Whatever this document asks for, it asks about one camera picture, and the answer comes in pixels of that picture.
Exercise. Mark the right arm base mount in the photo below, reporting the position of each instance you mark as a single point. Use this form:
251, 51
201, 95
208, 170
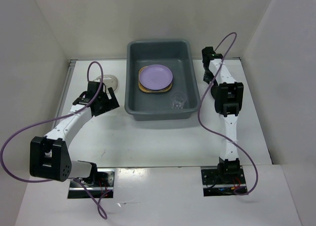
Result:
215, 185

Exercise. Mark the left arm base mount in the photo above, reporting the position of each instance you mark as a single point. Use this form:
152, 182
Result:
102, 185

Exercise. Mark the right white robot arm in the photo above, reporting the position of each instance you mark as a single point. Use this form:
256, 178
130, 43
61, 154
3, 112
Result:
227, 94

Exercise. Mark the purple round plate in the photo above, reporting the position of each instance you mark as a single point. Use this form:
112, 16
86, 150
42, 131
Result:
155, 77

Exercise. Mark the clear plastic cup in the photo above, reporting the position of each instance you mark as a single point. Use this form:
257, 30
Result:
178, 100

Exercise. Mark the grey plastic bin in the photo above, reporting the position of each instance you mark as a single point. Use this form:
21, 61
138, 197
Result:
174, 54

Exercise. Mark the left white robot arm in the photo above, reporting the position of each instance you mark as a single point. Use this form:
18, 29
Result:
49, 155

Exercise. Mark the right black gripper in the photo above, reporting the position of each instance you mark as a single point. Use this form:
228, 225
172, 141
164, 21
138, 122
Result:
207, 78

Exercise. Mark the black round plate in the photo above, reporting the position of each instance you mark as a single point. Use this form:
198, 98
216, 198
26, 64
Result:
213, 91

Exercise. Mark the clear square small dish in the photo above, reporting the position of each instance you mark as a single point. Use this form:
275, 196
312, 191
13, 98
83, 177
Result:
110, 81

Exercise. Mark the woven bamboo square tray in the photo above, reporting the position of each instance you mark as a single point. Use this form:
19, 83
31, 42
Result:
143, 89

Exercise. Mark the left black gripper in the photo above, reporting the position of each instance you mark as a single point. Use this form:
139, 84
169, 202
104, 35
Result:
112, 103

